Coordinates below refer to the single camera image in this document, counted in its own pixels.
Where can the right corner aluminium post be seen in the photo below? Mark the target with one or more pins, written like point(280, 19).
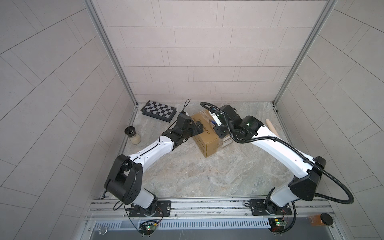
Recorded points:
point(326, 11)

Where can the aluminium front rail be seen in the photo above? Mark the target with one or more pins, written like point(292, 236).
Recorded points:
point(200, 214)

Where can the right green circuit board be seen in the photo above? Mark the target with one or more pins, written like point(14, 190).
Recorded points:
point(277, 224)

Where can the brown jar black lid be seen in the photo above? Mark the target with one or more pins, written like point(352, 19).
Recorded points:
point(323, 219)

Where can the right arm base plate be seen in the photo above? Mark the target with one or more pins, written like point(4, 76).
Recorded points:
point(259, 207)

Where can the green circuit board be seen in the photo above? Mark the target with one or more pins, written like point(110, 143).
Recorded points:
point(148, 227)
point(277, 224)

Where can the metal ring hook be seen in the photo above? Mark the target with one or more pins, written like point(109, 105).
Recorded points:
point(101, 230)

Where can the glass jar black lid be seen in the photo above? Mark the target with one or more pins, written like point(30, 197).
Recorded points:
point(132, 134)

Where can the brown cardboard express box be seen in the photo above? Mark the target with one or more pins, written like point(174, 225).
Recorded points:
point(208, 141)

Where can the corner aluminium post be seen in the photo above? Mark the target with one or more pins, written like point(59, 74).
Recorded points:
point(90, 7)
point(326, 11)

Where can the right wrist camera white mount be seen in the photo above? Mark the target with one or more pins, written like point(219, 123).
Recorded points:
point(216, 118)

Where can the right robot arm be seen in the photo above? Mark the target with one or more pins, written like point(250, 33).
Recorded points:
point(306, 178)

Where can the wooden rolling pin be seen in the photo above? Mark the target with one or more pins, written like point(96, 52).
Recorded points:
point(272, 128)

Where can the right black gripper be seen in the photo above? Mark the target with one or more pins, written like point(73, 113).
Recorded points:
point(216, 129)

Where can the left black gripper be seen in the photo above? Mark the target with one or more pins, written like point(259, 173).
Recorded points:
point(199, 130)

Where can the left corner aluminium post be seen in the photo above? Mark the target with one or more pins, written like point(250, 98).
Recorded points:
point(90, 7)

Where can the black white chessboard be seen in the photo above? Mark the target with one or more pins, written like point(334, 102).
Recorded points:
point(159, 111)

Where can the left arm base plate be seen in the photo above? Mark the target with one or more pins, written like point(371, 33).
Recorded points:
point(158, 208)

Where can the left green circuit board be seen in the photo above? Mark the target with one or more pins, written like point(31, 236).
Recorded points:
point(148, 227)

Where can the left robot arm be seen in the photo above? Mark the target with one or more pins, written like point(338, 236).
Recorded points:
point(125, 177)

